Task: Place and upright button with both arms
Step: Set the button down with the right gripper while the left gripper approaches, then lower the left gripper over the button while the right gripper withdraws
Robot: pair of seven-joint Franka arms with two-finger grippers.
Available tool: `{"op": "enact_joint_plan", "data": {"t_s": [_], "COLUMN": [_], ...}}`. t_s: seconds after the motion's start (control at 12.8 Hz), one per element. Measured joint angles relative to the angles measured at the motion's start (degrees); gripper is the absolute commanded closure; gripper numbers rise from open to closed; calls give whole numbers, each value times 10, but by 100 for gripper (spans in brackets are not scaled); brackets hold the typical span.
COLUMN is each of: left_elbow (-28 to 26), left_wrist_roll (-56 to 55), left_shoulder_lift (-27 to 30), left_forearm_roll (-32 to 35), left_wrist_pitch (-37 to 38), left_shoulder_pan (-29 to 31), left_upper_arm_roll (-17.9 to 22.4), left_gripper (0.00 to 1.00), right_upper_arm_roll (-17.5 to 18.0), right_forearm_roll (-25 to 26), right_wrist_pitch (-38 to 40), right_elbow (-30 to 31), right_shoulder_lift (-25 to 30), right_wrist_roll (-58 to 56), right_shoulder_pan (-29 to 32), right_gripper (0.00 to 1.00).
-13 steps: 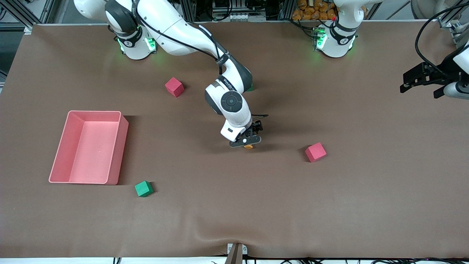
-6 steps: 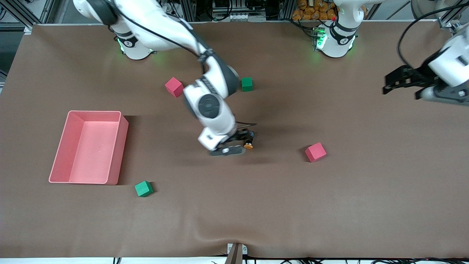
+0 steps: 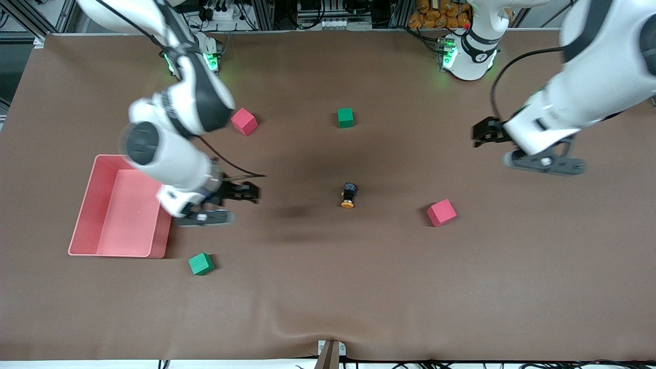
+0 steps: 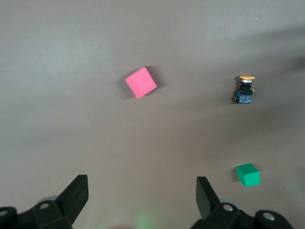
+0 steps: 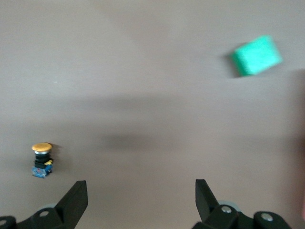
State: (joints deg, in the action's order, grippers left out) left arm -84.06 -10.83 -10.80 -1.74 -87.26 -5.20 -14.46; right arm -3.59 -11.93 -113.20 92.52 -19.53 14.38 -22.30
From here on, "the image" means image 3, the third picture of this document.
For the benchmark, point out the green foam cube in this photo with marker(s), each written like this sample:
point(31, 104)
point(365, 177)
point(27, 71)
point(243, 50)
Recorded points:
point(345, 118)
point(201, 264)

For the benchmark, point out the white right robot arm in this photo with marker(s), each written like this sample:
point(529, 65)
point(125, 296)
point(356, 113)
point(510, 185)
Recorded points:
point(174, 154)

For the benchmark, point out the pink foam cube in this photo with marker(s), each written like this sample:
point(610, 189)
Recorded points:
point(441, 213)
point(245, 122)

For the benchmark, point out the pink plastic tray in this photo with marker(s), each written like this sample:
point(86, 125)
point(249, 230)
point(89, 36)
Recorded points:
point(123, 225)

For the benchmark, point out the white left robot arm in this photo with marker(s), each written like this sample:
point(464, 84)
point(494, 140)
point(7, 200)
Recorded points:
point(599, 61)

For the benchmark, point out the white power strip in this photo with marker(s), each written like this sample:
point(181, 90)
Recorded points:
point(221, 13)

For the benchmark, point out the aluminium frame rail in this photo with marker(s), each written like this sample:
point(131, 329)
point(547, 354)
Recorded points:
point(31, 23)

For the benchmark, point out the white terminal strip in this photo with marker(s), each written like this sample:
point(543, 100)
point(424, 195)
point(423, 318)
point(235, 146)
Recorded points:
point(328, 23)

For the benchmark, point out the bag of orange items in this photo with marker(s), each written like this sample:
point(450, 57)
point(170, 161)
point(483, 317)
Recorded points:
point(438, 14)

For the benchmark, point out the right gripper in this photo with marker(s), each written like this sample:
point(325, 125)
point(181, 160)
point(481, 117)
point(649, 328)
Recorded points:
point(230, 191)

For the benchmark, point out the black button with orange cap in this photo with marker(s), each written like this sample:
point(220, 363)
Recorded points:
point(349, 193)

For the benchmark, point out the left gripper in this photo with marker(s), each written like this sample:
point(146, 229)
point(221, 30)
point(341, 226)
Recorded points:
point(493, 131)

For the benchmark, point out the metal table edge bracket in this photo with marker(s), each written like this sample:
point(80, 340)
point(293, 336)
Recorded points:
point(330, 353)

